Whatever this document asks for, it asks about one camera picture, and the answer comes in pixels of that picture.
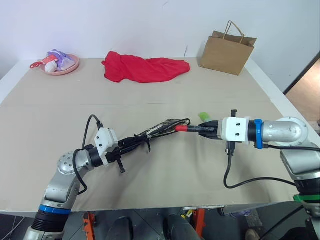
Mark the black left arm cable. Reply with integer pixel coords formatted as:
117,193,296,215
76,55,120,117
72,114,105,195

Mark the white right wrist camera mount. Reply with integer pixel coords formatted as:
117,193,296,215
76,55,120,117
216,115,251,146

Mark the dark rounded shape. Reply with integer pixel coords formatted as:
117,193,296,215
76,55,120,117
163,213,198,240

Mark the orange stand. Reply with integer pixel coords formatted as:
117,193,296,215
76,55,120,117
82,211,97,240
193,208,207,235

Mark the purple pouch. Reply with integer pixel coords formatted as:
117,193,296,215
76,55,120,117
47,49,74,71

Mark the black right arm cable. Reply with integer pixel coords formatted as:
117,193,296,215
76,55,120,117
259,143,320,152

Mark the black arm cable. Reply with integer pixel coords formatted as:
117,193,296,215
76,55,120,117
72,114,105,195
259,143,320,152

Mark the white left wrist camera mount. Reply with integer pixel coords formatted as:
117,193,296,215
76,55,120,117
94,127,120,168

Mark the beige table mat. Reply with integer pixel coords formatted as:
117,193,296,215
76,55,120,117
0,57,311,213

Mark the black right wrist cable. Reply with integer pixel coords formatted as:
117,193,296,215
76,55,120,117
223,141,297,190

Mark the pink plate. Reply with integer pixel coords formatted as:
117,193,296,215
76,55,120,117
39,53,81,76

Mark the brown paper bag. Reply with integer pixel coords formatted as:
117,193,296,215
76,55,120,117
198,20,258,76

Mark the red cloth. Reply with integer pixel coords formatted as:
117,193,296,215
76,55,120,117
101,50,191,84

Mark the red capped black marker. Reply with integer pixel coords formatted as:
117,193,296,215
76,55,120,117
174,124,216,134

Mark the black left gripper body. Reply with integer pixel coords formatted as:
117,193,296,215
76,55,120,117
107,139,131,175

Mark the green highlighter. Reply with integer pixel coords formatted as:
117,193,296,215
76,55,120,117
197,112,212,124

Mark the brown shoe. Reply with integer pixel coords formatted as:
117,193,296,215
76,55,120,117
244,228,263,240

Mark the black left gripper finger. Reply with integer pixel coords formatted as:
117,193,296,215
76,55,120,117
124,135,151,147
121,141,151,158

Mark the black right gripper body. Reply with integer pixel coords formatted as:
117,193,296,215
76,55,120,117
209,119,223,140

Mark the dark door frame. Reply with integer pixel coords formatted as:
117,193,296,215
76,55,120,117
283,51,320,96

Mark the black grid pouch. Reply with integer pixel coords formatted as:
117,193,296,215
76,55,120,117
133,118,192,153

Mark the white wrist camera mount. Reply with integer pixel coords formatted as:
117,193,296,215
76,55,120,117
216,115,251,146
94,127,120,168

